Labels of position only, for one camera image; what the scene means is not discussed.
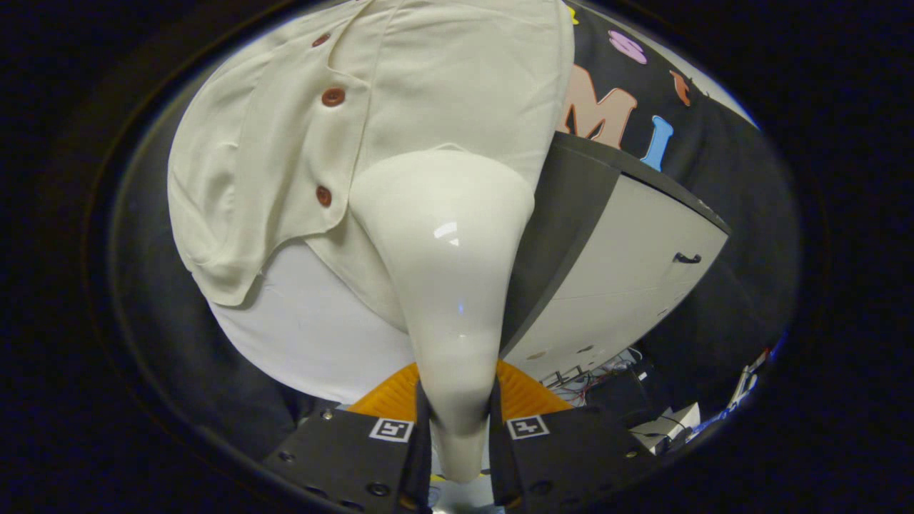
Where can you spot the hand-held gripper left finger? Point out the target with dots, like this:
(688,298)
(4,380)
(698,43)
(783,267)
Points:
(350,457)

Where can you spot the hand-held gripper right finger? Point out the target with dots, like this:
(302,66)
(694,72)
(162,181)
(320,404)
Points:
(568,457)

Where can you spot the cream button shirt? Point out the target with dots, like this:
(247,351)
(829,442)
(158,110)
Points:
(443,71)

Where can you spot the white box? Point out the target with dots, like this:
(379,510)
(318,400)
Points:
(675,421)

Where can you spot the grey cabinet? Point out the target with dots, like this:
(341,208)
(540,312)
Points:
(628,250)

